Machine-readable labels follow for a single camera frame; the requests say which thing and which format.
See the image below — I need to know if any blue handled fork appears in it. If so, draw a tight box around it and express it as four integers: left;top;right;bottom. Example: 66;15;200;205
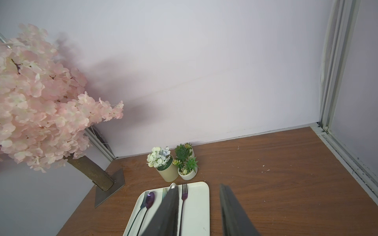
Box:
127;191;149;236

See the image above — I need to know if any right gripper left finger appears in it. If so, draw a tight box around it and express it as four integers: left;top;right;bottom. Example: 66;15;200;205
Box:
142;186;179;236

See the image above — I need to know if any white flower pot plant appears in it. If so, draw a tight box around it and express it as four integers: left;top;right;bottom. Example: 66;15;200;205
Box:
147;147;179;183

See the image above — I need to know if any purple spoon dark handle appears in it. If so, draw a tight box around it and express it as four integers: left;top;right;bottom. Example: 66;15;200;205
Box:
137;191;155;236

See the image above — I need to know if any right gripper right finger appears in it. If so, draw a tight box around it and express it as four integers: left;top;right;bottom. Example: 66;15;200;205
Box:
220;184;261;236

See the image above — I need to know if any green handled fork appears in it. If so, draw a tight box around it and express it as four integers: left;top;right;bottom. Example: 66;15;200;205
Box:
162;187;168;200

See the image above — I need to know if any pink cherry blossom tree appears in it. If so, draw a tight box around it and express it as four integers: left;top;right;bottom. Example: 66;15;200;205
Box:
1;24;125;207

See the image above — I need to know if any green succulent pot plant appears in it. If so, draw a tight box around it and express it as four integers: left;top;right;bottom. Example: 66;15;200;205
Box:
173;143;198;181

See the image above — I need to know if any purple fork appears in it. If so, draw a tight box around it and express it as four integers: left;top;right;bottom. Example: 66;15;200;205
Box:
179;183;189;236

